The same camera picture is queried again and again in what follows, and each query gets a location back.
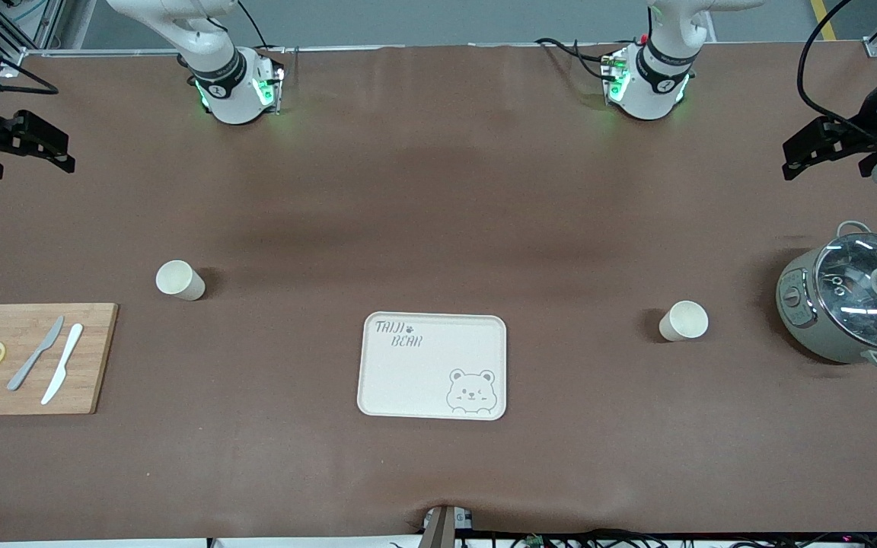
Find white plastic cup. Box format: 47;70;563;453
155;260;206;301
659;301;710;343

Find cream tray with bear print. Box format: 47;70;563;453
356;311;508;422

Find bamboo cutting board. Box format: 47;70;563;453
0;303;120;416

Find thin black base cable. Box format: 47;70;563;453
237;0;272;51

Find black arm base cables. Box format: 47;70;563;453
536;37;622;81

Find glass pot lid with knob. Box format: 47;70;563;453
814;232;877;352

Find grey plastic knife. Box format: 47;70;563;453
7;316;65;392

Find white plastic knife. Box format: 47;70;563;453
40;323;85;406

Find brown metal bracket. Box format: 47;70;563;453
422;504;476;548

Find grey-green electric cooking pot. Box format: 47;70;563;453
776;221;877;372

